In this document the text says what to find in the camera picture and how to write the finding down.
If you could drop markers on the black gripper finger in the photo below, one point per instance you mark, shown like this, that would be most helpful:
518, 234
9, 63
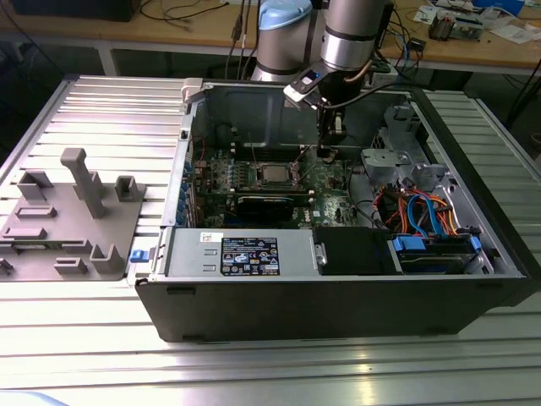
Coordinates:
324, 127
338, 127

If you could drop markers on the silver green CPU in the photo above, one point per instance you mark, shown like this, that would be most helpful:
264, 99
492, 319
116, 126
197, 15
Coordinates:
277, 174

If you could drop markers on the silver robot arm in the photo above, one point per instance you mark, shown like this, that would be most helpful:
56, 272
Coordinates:
351, 46

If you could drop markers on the CPU socket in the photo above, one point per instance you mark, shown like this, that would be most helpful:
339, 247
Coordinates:
256, 182

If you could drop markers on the copper CPU cooler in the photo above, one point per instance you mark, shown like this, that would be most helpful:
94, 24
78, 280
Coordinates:
441, 27

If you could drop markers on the silver metal drive cage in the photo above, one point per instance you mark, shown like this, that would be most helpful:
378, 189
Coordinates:
386, 158

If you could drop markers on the green motherboard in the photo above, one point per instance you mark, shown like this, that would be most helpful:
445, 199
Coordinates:
334, 207

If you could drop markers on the black power adapter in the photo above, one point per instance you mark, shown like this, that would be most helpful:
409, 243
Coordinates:
416, 44

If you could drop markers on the black graphics card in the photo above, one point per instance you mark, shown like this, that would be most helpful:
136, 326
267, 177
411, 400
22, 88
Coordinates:
266, 209

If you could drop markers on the gray case latch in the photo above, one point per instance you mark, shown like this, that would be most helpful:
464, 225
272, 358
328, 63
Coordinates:
192, 89

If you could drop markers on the gray metal drive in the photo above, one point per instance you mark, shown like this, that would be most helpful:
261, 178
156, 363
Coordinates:
469, 29

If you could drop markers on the hard disk in blue carrier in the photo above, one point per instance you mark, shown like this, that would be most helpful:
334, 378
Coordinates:
435, 259

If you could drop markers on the wooden desk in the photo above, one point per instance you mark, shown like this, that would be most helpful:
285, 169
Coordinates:
177, 36

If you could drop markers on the black PC case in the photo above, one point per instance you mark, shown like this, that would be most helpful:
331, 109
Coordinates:
296, 308

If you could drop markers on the blue box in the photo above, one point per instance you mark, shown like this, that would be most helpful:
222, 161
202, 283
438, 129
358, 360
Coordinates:
498, 5

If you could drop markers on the silver power supply unit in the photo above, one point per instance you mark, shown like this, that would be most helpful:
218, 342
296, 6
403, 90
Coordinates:
186, 254

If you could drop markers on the white papers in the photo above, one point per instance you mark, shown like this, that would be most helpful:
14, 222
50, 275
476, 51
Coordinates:
515, 34

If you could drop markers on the gray parts rack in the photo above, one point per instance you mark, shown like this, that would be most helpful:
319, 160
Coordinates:
122, 224

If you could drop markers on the blue case latch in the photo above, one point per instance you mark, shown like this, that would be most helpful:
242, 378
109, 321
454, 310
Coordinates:
137, 256

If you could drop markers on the large black box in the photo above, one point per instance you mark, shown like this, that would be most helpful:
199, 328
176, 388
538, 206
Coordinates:
72, 10

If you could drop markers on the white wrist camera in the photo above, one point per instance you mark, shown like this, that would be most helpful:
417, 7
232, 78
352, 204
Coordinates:
296, 91

